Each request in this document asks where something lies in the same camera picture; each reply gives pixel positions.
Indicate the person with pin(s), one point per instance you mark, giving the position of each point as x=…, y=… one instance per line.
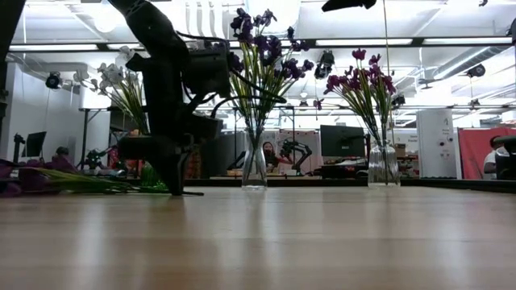
x=491, y=161
x=269, y=155

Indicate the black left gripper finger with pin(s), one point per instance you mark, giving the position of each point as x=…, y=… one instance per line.
x=179, y=169
x=168, y=169

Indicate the small black monitor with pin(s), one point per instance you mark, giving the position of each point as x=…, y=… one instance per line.
x=35, y=144

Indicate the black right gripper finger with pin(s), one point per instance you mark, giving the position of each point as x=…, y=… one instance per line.
x=350, y=4

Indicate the white cabinet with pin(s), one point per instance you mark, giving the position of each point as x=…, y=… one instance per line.
x=437, y=141

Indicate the ribbed clear glass vase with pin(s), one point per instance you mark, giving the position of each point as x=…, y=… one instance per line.
x=383, y=165

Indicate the smooth clear glass vase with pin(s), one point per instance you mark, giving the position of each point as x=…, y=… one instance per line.
x=254, y=169

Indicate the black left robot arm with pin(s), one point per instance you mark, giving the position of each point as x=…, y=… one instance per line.
x=153, y=28

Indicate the purple artificial flower bunch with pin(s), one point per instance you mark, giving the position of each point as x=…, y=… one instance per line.
x=375, y=72
x=60, y=163
x=336, y=82

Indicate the white artificial flower bunch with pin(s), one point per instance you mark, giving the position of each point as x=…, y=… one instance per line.
x=111, y=74

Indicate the orange mandala tapestry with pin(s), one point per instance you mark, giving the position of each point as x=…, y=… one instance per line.
x=195, y=163

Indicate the black background robot arm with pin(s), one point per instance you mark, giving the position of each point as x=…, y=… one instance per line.
x=94, y=155
x=300, y=150

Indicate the pink cloth partition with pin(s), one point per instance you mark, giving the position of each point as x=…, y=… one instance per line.
x=314, y=139

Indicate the red partition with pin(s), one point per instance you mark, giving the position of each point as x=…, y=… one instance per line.
x=475, y=153

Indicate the green glass vase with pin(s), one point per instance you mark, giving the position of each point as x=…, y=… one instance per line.
x=150, y=177

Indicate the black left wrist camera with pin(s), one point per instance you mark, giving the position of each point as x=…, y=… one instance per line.
x=207, y=72

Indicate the black panel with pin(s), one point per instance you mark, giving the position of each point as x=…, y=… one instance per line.
x=231, y=157

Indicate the black ceiling spotlight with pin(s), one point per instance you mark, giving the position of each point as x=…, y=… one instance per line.
x=53, y=80
x=324, y=66
x=475, y=70

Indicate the black office chair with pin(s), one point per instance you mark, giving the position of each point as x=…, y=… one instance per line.
x=508, y=157

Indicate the cardboard box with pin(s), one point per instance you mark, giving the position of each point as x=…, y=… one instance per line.
x=400, y=151

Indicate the black computer monitor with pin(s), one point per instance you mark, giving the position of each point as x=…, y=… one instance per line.
x=342, y=141

